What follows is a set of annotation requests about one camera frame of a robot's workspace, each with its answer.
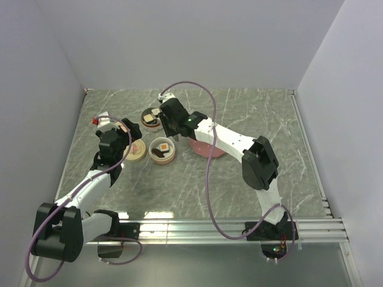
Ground dark brown food piece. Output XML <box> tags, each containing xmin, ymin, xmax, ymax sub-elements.
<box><xmin>151</xmin><ymin>148</ymin><xmax>165</xmax><ymax>158</ymax></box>

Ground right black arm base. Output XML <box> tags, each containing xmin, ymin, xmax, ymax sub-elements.
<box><xmin>245</xmin><ymin>218</ymin><xmax>299</xmax><ymax>260</ymax></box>

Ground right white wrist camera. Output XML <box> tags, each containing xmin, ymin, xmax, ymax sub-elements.
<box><xmin>157</xmin><ymin>93</ymin><xmax>175</xmax><ymax>103</ymax></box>

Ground pink lunch box tier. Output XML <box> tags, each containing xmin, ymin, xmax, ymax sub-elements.
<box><xmin>148</xmin><ymin>138</ymin><xmax>176</xmax><ymax>165</ymax></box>

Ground tan sushi piece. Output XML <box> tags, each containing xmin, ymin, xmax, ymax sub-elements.
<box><xmin>143</xmin><ymin>114</ymin><xmax>154</xmax><ymax>124</ymax></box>

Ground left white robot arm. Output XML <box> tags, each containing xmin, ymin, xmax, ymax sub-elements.
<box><xmin>29</xmin><ymin>114</ymin><xmax>142</xmax><ymax>262</ymax></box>

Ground metal tongs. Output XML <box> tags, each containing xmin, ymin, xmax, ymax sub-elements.
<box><xmin>172</xmin><ymin>134</ymin><xmax>180</xmax><ymax>142</ymax></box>

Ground purple cable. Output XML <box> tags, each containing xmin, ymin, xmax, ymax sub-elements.
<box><xmin>24</xmin><ymin>115</ymin><xmax>143</xmax><ymax>282</ymax></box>
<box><xmin>161</xmin><ymin>80</ymin><xmax>297</xmax><ymax>261</ymax></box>

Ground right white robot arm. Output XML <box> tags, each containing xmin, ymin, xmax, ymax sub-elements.
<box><xmin>159</xmin><ymin>94</ymin><xmax>281</xmax><ymax>215</ymax></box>

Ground cream lid with pink handle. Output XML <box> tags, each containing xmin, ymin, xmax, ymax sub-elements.
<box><xmin>124</xmin><ymin>139</ymin><xmax>147</xmax><ymax>162</ymax></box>

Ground orange topped sushi piece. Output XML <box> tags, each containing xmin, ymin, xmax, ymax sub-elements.
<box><xmin>159</xmin><ymin>143</ymin><xmax>170</xmax><ymax>153</ymax></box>

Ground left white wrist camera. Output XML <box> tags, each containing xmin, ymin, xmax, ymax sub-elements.
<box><xmin>92</xmin><ymin>112</ymin><xmax>117</xmax><ymax>132</ymax></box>

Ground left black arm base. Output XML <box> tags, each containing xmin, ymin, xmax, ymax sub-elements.
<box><xmin>95</xmin><ymin>222</ymin><xmax>141</xmax><ymax>259</ymax></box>

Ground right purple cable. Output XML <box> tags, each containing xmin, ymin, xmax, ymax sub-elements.
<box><xmin>161</xmin><ymin>80</ymin><xmax>297</xmax><ymax>261</ymax></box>

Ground aluminium mounting rail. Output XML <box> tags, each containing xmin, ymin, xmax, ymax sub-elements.
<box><xmin>86</xmin><ymin>217</ymin><xmax>349</xmax><ymax>246</ymax></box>

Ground steel lunch box bowl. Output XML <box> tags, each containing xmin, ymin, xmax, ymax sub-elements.
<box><xmin>141</xmin><ymin>108</ymin><xmax>162</xmax><ymax>132</ymax></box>

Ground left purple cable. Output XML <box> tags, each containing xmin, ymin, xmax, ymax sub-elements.
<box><xmin>24</xmin><ymin>115</ymin><xmax>143</xmax><ymax>282</ymax></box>

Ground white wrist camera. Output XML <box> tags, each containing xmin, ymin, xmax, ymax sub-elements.
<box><xmin>92</xmin><ymin>112</ymin><xmax>117</xmax><ymax>132</ymax></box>
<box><xmin>157</xmin><ymin>93</ymin><xmax>175</xmax><ymax>103</ymax></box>

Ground pink scalloped plate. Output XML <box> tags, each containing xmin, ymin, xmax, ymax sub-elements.
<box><xmin>189</xmin><ymin>139</ymin><xmax>225</xmax><ymax>158</ymax></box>

